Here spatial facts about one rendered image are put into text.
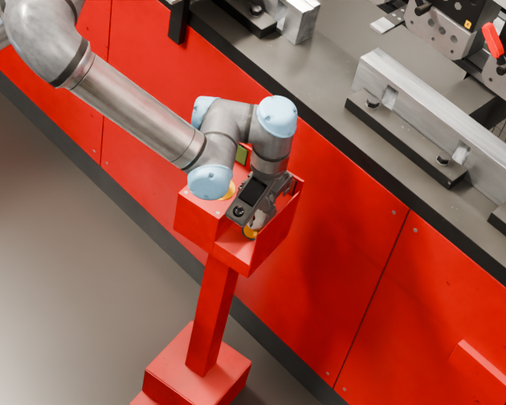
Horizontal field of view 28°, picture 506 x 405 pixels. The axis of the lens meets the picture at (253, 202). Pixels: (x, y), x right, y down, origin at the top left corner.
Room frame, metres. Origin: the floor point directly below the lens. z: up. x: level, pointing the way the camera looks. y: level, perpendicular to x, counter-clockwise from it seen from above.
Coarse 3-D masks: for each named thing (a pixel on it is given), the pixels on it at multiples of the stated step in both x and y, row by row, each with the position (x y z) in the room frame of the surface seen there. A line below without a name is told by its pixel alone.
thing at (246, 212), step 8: (256, 176) 1.36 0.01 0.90; (248, 184) 1.35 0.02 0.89; (256, 184) 1.35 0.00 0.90; (264, 184) 1.35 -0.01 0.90; (272, 184) 1.36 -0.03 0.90; (240, 192) 1.33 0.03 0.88; (248, 192) 1.33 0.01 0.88; (256, 192) 1.34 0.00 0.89; (264, 192) 1.34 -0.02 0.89; (240, 200) 1.32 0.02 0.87; (248, 200) 1.32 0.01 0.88; (256, 200) 1.32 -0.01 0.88; (232, 208) 1.31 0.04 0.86; (240, 208) 1.30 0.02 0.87; (248, 208) 1.31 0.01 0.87; (256, 208) 1.32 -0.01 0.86; (232, 216) 1.29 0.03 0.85; (240, 216) 1.29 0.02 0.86; (248, 216) 1.29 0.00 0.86; (240, 224) 1.28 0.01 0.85
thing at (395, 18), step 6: (402, 0) 1.93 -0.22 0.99; (408, 0) 1.92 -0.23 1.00; (402, 6) 1.88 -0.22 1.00; (396, 12) 1.85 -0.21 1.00; (402, 12) 1.86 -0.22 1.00; (384, 18) 1.82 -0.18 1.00; (390, 18) 1.83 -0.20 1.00; (396, 18) 1.83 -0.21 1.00; (402, 18) 1.84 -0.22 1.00; (372, 24) 1.79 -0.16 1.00; (378, 24) 1.80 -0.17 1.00; (384, 24) 1.80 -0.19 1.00; (390, 24) 1.81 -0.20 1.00; (396, 24) 1.81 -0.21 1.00; (378, 30) 1.78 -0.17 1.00; (384, 30) 1.78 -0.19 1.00; (390, 30) 1.80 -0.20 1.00
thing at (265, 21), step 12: (216, 0) 1.89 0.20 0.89; (228, 0) 1.88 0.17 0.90; (240, 0) 1.89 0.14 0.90; (228, 12) 1.87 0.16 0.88; (240, 12) 1.85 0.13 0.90; (264, 12) 1.87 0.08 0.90; (252, 24) 1.82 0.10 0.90; (264, 24) 1.83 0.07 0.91; (276, 24) 1.85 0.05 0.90; (264, 36) 1.82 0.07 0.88
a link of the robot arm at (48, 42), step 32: (32, 0) 1.25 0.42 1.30; (64, 0) 1.28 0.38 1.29; (32, 32) 1.20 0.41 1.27; (64, 32) 1.22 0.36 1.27; (32, 64) 1.19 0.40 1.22; (64, 64) 1.19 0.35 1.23; (96, 64) 1.22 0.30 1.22; (96, 96) 1.19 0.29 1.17; (128, 96) 1.21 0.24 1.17; (128, 128) 1.20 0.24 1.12; (160, 128) 1.21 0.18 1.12; (192, 128) 1.25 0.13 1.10; (192, 160) 1.21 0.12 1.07; (224, 160) 1.23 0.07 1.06; (192, 192) 1.19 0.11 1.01; (224, 192) 1.19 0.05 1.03
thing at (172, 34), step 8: (184, 0) 1.84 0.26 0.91; (176, 8) 1.85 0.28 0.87; (184, 8) 1.84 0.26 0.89; (176, 16) 1.85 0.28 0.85; (184, 16) 1.84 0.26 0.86; (176, 24) 1.85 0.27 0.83; (184, 24) 1.85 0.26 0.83; (168, 32) 1.86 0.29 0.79; (176, 32) 1.84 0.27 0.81; (184, 32) 1.85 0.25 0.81; (176, 40) 1.84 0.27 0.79; (184, 40) 1.85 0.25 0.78
